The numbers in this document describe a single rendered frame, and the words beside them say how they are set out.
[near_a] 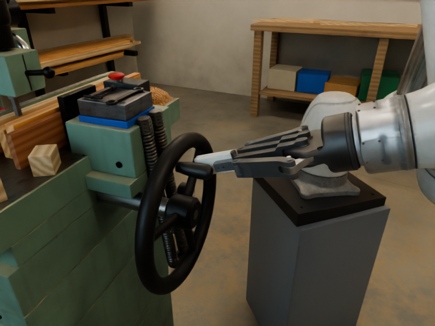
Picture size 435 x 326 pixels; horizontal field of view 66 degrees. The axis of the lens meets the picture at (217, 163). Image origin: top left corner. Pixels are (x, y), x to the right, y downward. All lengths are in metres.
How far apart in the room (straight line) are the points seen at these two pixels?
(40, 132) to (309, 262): 0.76
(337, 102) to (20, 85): 0.72
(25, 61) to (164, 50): 3.80
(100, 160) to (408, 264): 1.56
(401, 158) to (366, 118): 0.06
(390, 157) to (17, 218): 0.50
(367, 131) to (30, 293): 0.54
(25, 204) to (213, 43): 3.66
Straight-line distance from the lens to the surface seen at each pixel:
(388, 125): 0.42
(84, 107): 0.63
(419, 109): 0.42
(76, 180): 0.64
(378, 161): 0.43
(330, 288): 1.18
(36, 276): 0.64
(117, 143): 0.59
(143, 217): 0.49
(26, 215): 0.58
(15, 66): 0.68
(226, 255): 1.70
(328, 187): 1.01
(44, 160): 0.60
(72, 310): 0.75
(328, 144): 0.43
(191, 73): 4.31
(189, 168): 0.51
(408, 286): 1.78
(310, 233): 0.96
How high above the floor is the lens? 1.18
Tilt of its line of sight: 28 degrees down
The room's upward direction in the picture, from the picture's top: straight up
